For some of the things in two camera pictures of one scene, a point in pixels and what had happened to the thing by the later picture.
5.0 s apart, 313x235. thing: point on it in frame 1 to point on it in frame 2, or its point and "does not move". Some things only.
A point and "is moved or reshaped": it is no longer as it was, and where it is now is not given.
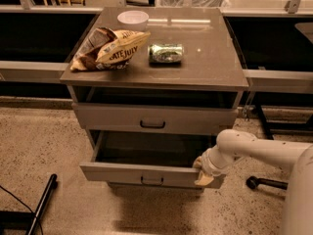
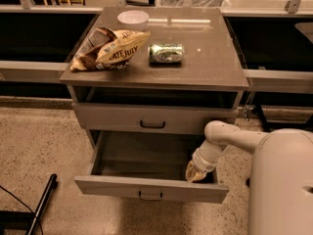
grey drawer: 147,159 is moved or reshaped
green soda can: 165,53 does not move
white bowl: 133,20 does not move
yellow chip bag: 107,49 does not move
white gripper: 208,164 to 202,165
